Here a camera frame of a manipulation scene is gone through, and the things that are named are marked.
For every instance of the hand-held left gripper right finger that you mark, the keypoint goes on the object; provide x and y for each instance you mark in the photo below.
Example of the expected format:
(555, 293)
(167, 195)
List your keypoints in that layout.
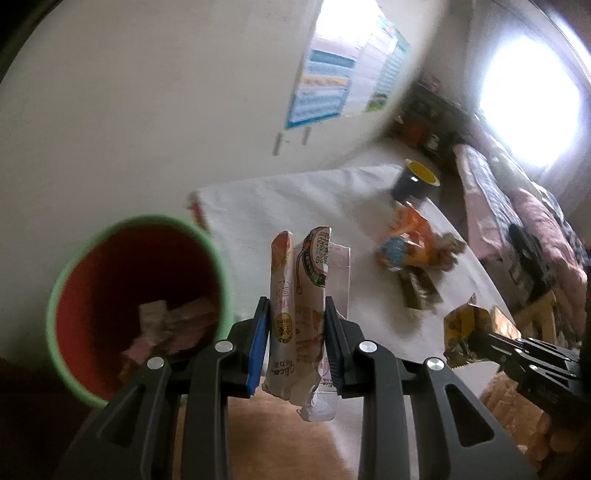
(334, 350)

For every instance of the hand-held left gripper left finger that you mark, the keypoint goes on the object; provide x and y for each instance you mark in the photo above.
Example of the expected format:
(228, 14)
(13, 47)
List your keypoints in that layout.
(258, 350)

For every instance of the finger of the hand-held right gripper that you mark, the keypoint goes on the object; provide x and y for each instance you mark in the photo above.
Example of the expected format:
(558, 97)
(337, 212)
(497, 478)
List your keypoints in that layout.
(491, 359)
(498, 342)

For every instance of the small yellow packet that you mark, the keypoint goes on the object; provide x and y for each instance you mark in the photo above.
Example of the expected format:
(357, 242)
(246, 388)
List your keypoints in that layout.
(461, 332)

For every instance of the white pouch green label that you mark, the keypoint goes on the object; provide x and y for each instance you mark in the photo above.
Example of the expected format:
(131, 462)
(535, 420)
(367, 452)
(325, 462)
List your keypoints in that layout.
(314, 277)

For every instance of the green-rimmed red bin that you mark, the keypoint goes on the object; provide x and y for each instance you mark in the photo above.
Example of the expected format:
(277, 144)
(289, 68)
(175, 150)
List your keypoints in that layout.
(138, 267)

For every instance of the shiny gold packet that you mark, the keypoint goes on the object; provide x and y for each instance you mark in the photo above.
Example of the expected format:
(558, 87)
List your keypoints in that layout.
(505, 323)

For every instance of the wooden stool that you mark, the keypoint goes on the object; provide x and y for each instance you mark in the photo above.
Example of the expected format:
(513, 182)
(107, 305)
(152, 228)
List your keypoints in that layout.
(547, 318)

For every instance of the tan plush toy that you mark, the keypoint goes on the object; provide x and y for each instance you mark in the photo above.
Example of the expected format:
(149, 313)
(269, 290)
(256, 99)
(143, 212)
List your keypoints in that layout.
(512, 415)

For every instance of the crumpled white wrapper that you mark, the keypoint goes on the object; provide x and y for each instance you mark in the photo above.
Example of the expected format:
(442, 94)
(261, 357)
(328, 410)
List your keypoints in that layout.
(175, 318)

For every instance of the dark brown wrapper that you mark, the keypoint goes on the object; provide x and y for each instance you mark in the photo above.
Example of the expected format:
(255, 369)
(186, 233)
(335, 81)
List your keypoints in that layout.
(415, 288)

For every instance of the black object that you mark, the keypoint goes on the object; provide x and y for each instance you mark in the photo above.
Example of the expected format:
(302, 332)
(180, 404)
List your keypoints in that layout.
(526, 244)

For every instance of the brown white snack wrapper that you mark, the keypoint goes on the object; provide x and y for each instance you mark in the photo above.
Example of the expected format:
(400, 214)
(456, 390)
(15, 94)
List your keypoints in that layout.
(445, 254)

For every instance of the orange snack bag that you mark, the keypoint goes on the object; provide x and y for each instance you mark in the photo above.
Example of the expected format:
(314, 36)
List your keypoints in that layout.
(411, 230)

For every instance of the plaid bed mattress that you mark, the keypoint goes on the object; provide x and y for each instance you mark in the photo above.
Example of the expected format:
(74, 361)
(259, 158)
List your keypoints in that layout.
(485, 194)

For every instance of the dark mug yellow inside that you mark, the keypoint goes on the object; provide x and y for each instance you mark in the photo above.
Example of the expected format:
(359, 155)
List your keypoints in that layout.
(411, 187)

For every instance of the bright window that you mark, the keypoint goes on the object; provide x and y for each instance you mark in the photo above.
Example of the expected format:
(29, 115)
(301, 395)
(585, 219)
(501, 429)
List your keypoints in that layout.
(531, 106)

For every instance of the dark storage shelf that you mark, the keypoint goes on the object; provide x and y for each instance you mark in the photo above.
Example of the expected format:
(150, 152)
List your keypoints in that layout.
(415, 106)

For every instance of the grey wall strip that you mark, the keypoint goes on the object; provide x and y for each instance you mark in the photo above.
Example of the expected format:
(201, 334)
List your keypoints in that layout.
(276, 144)
(306, 136)

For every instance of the blue chart wall poster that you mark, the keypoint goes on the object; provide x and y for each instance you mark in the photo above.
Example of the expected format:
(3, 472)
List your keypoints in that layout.
(323, 92)

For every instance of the teal-edged wall poster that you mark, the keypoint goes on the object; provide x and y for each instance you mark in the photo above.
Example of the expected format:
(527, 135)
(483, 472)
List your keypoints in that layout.
(390, 69)

